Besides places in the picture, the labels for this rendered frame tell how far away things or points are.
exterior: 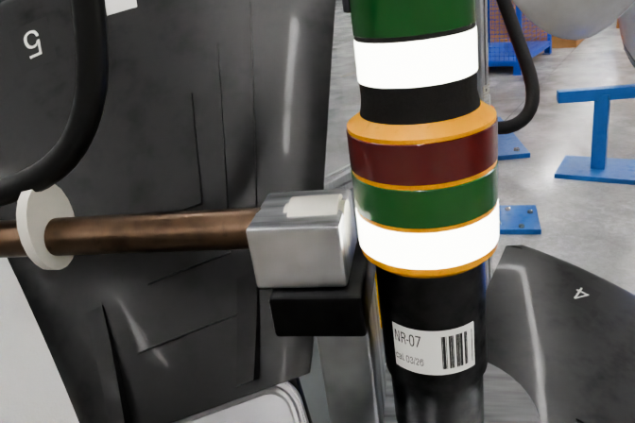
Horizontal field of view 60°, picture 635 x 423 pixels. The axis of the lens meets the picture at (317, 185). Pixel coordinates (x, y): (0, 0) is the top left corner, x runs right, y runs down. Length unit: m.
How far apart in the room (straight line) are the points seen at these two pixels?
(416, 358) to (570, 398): 0.19
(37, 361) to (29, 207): 0.26
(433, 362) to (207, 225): 0.08
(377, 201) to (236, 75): 0.13
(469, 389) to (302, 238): 0.08
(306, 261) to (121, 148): 0.13
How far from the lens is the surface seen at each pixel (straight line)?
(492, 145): 0.16
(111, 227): 0.20
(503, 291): 0.43
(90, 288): 0.26
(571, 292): 0.45
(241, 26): 0.28
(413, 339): 0.18
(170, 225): 0.19
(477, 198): 0.16
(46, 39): 0.32
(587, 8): 0.37
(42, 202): 0.22
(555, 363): 0.39
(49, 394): 0.45
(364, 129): 0.15
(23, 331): 0.46
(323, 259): 0.17
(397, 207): 0.15
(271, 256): 0.17
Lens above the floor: 1.43
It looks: 22 degrees down
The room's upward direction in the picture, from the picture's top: 8 degrees counter-clockwise
